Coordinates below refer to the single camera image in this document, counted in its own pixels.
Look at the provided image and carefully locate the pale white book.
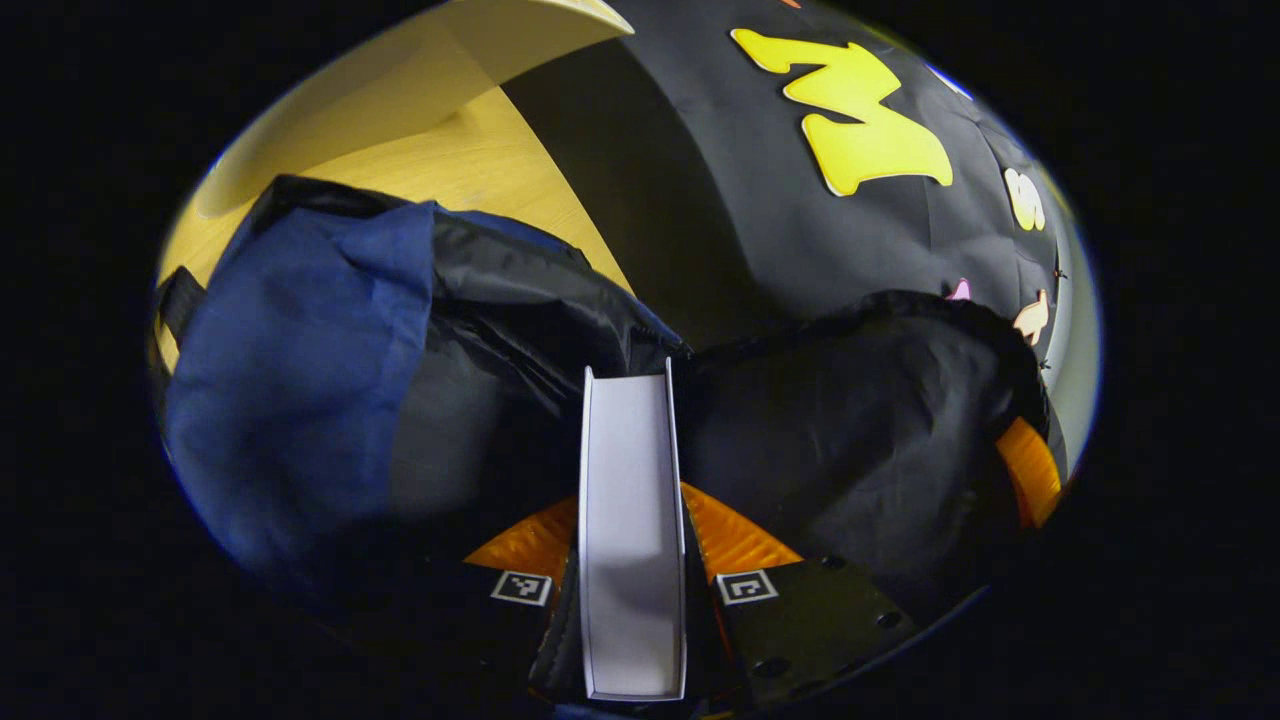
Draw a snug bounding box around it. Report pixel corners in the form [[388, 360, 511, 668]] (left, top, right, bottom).
[[577, 358, 689, 703]]

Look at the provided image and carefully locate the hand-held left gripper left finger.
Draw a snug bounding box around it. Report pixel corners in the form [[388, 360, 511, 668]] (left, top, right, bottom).
[[380, 495, 583, 701]]

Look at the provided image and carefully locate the white plastic bookshelf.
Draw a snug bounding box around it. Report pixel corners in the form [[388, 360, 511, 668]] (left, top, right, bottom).
[[193, 0, 636, 218]]

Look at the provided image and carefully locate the black backdrop cloth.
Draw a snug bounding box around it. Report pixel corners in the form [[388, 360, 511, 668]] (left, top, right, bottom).
[[500, 0, 1096, 351]]

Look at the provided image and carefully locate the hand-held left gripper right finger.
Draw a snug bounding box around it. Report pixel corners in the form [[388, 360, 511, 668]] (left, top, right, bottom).
[[680, 482, 919, 713]]

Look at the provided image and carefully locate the blue schoolbag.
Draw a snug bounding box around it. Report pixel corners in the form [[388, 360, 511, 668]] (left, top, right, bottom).
[[150, 175, 1066, 641]]

